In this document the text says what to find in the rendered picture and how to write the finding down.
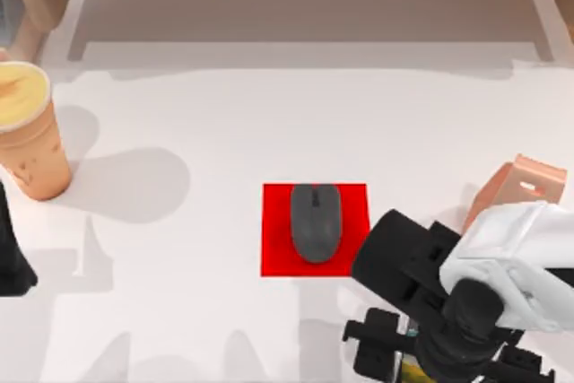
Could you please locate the dark grey computer mouse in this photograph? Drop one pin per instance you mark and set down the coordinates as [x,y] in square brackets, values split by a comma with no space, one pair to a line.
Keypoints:
[315,226]

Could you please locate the red square mat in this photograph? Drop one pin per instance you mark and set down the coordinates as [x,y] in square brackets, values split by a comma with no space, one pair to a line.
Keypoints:
[275,230]

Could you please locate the salmon-coloured box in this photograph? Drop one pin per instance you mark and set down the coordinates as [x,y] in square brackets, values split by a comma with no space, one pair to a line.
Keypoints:
[502,190]

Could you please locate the orange cup with yellow top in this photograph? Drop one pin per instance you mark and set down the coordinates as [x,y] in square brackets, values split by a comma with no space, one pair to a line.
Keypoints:
[36,150]

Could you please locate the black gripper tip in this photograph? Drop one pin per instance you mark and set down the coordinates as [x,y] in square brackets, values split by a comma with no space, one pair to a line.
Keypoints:
[11,257]

